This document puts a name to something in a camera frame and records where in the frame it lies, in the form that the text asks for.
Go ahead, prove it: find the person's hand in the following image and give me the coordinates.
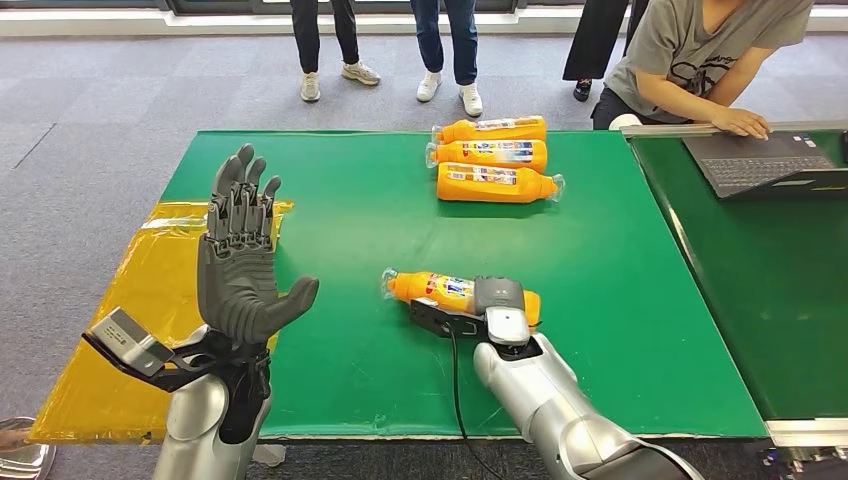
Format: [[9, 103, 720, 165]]
[[710, 105, 772, 141]]

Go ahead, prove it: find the yellow plastic sheet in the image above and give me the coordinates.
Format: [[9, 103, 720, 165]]
[[27, 200, 295, 446]]

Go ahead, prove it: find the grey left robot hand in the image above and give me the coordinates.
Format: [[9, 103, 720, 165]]
[[196, 143, 321, 346]]

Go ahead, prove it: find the dark green table surface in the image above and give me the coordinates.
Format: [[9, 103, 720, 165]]
[[629, 130, 848, 424]]

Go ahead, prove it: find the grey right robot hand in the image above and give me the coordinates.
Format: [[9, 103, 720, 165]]
[[472, 275, 529, 317]]

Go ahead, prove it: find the shiny metal base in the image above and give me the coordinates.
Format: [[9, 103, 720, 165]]
[[0, 416, 58, 480]]

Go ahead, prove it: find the white table edge rail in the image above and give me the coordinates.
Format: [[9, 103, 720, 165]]
[[765, 417, 848, 450]]

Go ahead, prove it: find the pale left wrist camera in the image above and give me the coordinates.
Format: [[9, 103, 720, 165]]
[[88, 306, 176, 379]]

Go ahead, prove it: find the seated person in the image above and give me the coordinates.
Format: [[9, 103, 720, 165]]
[[590, 0, 817, 141]]

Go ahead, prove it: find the standing person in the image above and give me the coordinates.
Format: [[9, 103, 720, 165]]
[[408, 0, 486, 119], [289, 0, 383, 104], [562, 0, 651, 104]]

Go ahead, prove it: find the large green table mat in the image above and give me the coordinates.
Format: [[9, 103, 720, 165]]
[[158, 129, 770, 443]]

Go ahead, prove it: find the orange bottle with clear cap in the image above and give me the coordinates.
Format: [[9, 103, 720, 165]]
[[425, 139, 550, 175], [435, 162, 567, 205], [430, 115, 549, 146], [380, 266, 543, 328]]

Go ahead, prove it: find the black right camera bracket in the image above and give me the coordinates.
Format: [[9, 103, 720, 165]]
[[407, 298, 490, 343]]

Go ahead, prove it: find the black left camera bracket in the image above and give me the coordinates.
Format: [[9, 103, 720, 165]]
[[82, 327, 234, 394]]

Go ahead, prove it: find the black camera bracket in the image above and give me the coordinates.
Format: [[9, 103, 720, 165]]
[[82, 327, 234, 394], [407, 298, 490, 343]]

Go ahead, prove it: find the dark grey laptop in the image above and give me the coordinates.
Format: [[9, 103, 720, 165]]
[[682, 130, 848, 202]]

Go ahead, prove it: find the black cable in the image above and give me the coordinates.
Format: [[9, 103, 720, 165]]
[[448, 327, 509, 480]]

